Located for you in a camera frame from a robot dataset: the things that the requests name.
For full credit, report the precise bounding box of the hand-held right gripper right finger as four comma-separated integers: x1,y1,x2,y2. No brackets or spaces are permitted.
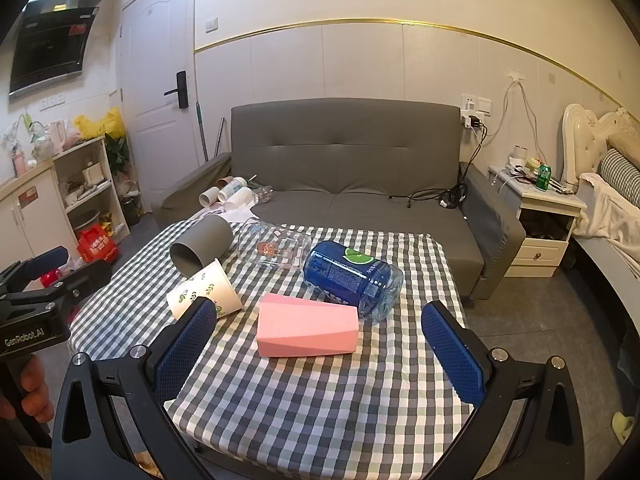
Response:
421,301,586,480

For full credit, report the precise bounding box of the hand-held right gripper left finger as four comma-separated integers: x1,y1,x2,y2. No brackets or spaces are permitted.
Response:
52,296,218,480

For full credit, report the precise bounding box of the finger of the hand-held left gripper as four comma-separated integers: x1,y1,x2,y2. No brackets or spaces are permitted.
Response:
0,246,69,293
30,261,114,317

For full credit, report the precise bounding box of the pink foam block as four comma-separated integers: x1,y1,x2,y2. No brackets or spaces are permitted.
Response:
256,294,360,358

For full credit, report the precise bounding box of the leaf print paper cup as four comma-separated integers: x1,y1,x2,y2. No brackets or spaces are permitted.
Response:
166,258,244,320

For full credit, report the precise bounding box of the grey cup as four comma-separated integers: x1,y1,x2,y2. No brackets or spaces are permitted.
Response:
170,215,235,279

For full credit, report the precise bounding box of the clear glass cup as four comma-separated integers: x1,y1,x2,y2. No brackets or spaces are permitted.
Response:
237,221,313,272

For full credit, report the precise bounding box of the person's left hand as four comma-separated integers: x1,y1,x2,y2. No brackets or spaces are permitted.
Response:
0,355,54,422

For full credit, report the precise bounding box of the red bag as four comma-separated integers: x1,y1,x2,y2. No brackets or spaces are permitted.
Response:
76,225,120,263

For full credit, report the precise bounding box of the kitchen counter cabinet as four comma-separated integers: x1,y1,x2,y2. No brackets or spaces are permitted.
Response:
0,165,73,281

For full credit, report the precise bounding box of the white open shelf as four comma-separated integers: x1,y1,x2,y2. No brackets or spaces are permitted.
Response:
52,135,131,241

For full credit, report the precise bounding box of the green plant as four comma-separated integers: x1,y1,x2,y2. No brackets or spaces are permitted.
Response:
105,132,132,173

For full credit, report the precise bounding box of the blue labelled water bottle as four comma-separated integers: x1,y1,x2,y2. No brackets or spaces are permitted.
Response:
302,240,405,322

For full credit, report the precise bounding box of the checkered tablecloth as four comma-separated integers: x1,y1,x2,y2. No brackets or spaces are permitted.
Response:
67,220,473,463

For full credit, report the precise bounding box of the white nightstand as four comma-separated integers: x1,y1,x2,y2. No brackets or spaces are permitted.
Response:
487,162,588,278

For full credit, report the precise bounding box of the yellow plastic bag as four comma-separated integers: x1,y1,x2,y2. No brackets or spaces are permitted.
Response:
75,107,127,141

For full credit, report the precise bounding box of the mop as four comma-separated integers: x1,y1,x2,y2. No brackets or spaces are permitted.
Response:
195,101,209,163

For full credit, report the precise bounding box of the light slipper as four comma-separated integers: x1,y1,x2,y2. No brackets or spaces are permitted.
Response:
612,411,637,445

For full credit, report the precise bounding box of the white blanket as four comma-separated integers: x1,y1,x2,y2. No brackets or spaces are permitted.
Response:
572,172,640,261

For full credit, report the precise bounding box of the black range hood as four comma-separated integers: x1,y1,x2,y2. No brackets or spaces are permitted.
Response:
8,2,101,97

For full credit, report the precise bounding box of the grey sofa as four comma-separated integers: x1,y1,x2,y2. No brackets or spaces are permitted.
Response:
151,98,527,302

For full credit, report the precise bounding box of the white door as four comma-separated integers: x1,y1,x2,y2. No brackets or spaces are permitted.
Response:
120,0,198,213

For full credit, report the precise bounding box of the checkered pillow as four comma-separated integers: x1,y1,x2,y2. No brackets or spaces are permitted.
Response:
598,149,640,197

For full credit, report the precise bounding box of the white bed headboard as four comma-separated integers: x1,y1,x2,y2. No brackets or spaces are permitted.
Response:
562,103,640,186

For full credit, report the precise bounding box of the black cable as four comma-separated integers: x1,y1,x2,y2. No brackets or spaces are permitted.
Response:
389,127,488,209

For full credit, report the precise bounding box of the black door lock handle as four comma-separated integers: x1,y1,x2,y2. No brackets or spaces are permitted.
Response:
164,71,190,109

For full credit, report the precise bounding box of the wall socket with chargers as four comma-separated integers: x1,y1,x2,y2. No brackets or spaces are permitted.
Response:
460,94,493,131

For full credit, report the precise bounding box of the white cable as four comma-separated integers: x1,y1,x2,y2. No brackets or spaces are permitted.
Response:
482,72,548,161

